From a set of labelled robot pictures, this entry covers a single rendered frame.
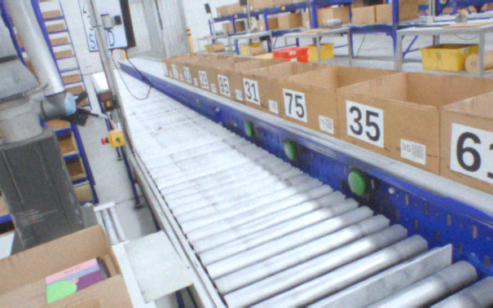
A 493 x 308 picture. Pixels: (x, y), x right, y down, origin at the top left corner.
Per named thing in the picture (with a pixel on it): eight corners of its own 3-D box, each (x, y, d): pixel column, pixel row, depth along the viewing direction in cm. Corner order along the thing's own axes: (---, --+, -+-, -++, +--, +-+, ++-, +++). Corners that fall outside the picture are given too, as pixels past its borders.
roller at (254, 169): (160, 206, 145) (157, 194, 143) (283, 167, 162) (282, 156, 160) (163, 211, 140) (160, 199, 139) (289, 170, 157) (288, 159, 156)
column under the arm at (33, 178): (9, 265, 111) (-38, 159, 100) (16, 229, 134) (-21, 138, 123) (100, 234, 121) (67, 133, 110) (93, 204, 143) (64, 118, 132)
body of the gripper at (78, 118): (85, 124, 191) (59, 117, 185) (90, 107, 190) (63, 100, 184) (85, 127, 184) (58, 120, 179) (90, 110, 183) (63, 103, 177)
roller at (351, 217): (201, 281, 99) (197, 265, 97) (367, 216, 116) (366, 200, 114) (207, 292, 95) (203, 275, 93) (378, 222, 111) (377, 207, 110)
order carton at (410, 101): (338, 141, 127) (334, 89, 122) (407, 119, 137) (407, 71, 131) (437, 177, 93) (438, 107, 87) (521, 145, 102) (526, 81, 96)
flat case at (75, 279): (50, 327, 81) (48, 322, 81) (46, 282, 97) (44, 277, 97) (115, 299, 87) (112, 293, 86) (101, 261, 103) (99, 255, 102)
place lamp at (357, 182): (347, 191, 116) (345, 169, 114) (350, 190, 117) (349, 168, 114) (363, 199, 110) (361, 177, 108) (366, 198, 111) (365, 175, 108)
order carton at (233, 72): (219, 96, 231) (213, 68, 225) (264, 85, 240) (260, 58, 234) (245, 106, 196) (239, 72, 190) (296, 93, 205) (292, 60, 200)
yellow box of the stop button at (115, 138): (107, 145, 197) (103, 132, 195) (124, 141, 200) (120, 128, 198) (109, 152, 184) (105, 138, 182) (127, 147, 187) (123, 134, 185)
